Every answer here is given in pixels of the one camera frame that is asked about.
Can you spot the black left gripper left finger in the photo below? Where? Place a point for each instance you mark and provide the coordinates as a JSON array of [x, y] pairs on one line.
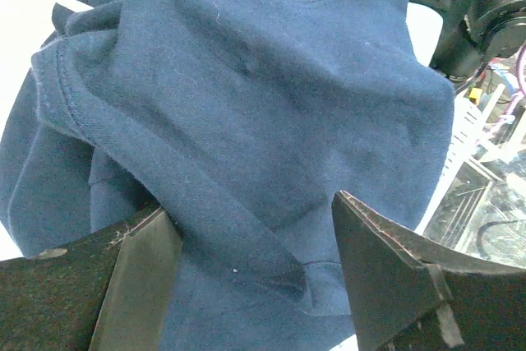
[[107, 291]]

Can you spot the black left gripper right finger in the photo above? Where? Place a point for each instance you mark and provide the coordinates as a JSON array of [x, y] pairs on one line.
[[407, 292]]

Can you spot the navy blue t-shirt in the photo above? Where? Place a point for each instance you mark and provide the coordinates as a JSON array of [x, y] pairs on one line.
[[242, 118]]

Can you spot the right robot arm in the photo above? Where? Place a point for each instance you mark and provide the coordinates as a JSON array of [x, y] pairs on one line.
[[475, 32]]

